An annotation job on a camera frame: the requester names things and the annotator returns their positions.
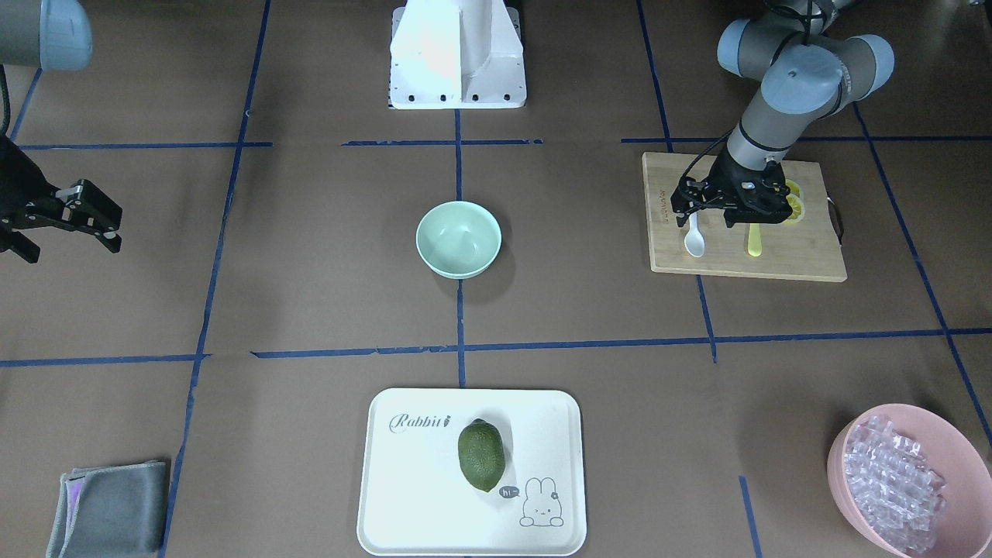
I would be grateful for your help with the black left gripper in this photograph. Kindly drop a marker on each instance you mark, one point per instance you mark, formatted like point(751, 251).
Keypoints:
point(719, 179)

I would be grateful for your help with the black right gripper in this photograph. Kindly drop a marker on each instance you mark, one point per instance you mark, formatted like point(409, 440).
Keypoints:
point(15, 184)

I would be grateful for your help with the white plastic spoon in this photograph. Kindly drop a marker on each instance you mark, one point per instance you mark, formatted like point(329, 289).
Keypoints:
point(694, 242)

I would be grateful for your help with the green ceramic bowl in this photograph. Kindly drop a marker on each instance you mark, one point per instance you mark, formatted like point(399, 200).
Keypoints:
point(458, 240)

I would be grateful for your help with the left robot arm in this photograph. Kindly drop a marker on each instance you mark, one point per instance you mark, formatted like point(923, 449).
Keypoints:
point(803, 76)

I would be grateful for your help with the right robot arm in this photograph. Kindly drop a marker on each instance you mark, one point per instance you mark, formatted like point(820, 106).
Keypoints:
point(51, 36)

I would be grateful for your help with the pink bowl with ice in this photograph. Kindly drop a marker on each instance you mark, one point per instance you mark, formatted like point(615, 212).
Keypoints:
point(912, 484)

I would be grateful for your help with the yellow plastic knife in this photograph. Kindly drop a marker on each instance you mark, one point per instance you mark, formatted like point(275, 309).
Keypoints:
point(754, 242)

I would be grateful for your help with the lemon slice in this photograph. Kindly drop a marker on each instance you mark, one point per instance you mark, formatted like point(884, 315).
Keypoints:
point(796, 203)

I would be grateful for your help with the grey folded cloth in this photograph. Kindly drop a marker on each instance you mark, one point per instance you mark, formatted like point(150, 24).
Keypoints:
point(116, 511)

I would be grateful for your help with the green avocado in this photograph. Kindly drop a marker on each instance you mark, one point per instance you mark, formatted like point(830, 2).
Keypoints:
point(481, 455)

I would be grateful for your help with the white rabbit tray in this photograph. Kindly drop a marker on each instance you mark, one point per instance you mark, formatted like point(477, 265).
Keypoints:
point(414, 500)

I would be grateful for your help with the white camera mast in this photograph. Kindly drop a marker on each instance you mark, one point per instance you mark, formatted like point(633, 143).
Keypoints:
point(456, 55)

